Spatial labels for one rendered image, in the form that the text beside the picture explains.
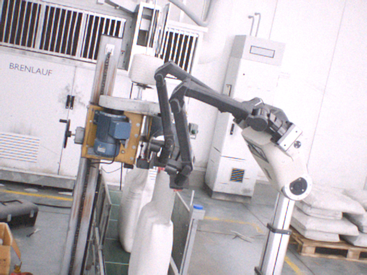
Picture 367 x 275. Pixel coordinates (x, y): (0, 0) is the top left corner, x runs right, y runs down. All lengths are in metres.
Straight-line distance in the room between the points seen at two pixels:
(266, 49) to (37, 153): 3.11
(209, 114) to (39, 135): 2.57
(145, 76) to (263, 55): 4.13
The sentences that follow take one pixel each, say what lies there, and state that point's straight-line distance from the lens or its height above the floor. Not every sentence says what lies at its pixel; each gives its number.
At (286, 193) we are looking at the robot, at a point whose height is 1.15.
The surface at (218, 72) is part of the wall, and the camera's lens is 7.47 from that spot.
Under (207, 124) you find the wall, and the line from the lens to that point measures 7.52.
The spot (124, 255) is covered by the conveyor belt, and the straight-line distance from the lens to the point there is 3.64.
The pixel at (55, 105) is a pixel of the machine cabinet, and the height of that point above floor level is 0.96.
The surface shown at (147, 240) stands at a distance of 2.97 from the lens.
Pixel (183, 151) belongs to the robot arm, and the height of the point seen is 1.27.
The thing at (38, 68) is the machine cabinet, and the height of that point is 1.31.
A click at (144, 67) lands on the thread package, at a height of 1.62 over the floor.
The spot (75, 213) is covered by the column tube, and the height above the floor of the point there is 0.66.
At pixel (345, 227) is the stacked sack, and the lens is 5.85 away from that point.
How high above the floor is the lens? 1.71
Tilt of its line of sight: 8 degrees down
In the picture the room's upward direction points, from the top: 11 degrees clockwise
